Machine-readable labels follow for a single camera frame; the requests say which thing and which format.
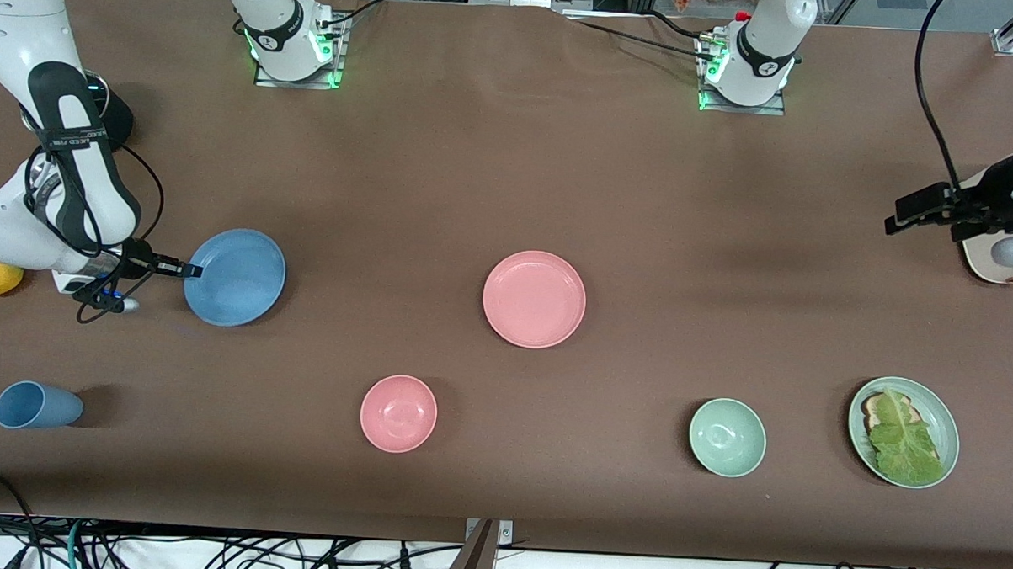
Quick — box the pink plate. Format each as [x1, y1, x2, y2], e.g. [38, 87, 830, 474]
[481, 248, 589, 351]

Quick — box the pink bowl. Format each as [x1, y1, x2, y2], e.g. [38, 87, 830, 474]
[358, 373, 440, 455]

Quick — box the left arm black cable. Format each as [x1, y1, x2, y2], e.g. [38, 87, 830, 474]
[909, 0, 968, 192]

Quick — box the blue plate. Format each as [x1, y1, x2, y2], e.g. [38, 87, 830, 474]
[182, 226, 289, 330]

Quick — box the black pot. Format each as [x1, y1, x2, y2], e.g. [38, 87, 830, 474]
[80, 67, 136, 152]

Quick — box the small metal bracket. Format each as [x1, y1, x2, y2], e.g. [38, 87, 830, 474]
[464, 518, 514, 546]

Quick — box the beige cutting board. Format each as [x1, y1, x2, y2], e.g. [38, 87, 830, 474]
[960, 166, 1013, 286]

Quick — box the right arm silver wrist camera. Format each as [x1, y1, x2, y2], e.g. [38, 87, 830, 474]
[72, 289, 142, 316]

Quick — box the toast slice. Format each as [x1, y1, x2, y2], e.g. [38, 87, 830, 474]
[861, 392, 920, 434]

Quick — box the table cover cloth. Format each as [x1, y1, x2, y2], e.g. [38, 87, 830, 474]
[0, 0, 1013, 569]

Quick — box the green plate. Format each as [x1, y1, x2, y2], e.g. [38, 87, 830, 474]
[845, 375, 962, 491]

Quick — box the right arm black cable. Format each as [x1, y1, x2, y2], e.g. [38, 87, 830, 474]
[17, 108, 169, 328]

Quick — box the blue cup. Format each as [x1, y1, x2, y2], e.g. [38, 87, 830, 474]
[0, 380, 85, 433]

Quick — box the green lettuce leaf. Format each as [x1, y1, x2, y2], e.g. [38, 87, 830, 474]
[867, 386, 948, 487]

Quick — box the black base cable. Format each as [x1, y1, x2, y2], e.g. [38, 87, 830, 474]
[317, 0, 395, 41]
[642, 9, 706, 41]
[565, 15, 712, 63]

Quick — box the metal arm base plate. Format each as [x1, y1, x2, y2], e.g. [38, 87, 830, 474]
[252, 10, 349, 91]
[696, 35, 790, 116]

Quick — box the green bowl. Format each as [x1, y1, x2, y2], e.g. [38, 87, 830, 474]
[688, 396, 769, 480]

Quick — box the glass lid with blue knob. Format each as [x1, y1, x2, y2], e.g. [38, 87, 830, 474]
[81, 69, 110, 120]

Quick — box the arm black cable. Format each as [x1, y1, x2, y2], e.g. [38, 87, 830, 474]
[909, 0, 968, 192]
[17, 108, 169, 328]

